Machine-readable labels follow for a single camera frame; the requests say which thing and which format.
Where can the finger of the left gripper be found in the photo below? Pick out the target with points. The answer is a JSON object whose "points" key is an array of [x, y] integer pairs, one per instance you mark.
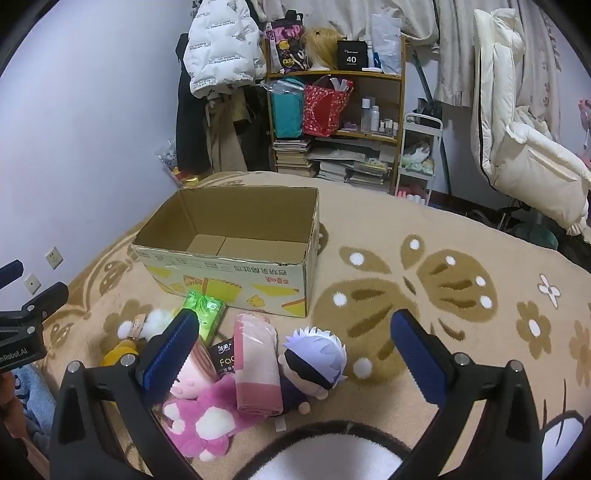
{"points": [[42, 306], [10, 272]]}

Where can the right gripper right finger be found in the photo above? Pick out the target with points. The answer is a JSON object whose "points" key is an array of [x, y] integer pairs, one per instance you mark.
{"points": [[507, 441]]}

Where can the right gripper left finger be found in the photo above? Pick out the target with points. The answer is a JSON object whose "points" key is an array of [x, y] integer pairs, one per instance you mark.
{"points": [[84, 444]]}

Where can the pink bear plush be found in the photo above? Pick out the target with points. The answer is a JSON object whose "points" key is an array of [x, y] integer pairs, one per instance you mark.
{"points": [[202, 428]]}

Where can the white pompom wooden toy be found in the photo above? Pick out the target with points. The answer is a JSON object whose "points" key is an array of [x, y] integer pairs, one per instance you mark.
{"points": [[145, 326]]}

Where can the pink cube face plush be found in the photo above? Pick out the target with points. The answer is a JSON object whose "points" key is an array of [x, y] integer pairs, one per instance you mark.
{"points": [[196, 375]]}

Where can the black small packet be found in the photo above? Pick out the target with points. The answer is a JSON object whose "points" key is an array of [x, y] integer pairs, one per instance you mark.
{"points": [[222, 356]]}

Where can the green tissue pack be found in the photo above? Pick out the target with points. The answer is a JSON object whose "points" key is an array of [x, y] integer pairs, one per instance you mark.
{"points": [[209, 311]]}

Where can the white-haired doll plush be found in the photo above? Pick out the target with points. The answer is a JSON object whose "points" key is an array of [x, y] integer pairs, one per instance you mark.
{"points": [[313, 362]]}

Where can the beige patterned carpet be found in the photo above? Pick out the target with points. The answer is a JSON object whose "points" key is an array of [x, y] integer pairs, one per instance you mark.
{"points": [[482, 292]]}

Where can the clear bag of toys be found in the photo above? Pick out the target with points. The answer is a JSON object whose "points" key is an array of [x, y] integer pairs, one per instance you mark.
{"points": [[167, 156]]}

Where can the black hanging coat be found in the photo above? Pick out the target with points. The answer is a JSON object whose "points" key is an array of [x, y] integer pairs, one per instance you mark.
{"points": [[190, 133]]}

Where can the cardboard box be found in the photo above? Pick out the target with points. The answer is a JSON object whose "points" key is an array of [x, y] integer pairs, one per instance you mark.
{"points": [[253, 247]]}

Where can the beige trench coat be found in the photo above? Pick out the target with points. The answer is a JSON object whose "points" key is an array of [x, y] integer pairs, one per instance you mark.
{"points": [[223, 146]]}

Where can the stack of books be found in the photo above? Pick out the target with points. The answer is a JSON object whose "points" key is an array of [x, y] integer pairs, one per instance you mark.
{"points": [[291, 157]]}

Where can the cream duvet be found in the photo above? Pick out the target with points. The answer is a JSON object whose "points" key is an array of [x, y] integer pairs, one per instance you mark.
{"points": [[516, 155]]}

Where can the white utility cart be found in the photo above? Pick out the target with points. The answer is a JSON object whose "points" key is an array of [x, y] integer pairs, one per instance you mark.
{"points": [[417, 167]]}

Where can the white puffer jacket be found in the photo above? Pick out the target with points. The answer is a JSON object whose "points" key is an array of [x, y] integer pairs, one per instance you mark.
{"points": [[224, 48]]}

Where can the pile of magazines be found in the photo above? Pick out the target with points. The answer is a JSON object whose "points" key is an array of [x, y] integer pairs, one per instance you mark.
{"points": [[355, 162]]}

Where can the teal bag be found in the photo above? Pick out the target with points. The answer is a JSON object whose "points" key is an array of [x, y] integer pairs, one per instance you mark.
{"points": [[287, 102]]}

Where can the red gift bag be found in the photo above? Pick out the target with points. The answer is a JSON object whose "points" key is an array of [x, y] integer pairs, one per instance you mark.
{"points": [[324, 101]]}

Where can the wooden bookshelf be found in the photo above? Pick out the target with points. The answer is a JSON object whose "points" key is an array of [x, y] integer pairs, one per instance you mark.
{"points": [[375, 111]]}

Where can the pink black printed bag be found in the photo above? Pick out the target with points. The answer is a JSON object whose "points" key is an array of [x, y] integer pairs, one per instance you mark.
{"points": [[286, 47]]}

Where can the blonde wig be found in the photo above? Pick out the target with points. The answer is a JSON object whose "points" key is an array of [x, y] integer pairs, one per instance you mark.
{"points": [[321, 48]]}

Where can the black box labelled 40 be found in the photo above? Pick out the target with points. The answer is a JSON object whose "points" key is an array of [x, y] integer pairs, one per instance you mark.
{"points": [[352, 55]]}

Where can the floral curtain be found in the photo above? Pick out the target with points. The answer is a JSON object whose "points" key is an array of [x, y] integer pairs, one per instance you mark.
{"points": [[447, 25]]}

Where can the white plastic bag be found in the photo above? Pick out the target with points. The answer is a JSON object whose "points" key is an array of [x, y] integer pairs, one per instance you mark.
{"points": [[387, 42]]}

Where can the wall socket lower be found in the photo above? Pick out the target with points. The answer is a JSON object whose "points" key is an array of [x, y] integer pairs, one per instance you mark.
{"points": [[32, 283]]}

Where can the wall socket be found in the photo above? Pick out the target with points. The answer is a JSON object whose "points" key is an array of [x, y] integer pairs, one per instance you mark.
{"points": [[32, 283], [54, 258]]}

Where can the wall socket upper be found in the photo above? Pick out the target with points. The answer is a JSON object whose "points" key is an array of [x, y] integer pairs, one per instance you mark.
{"points": [[54, 258]]}

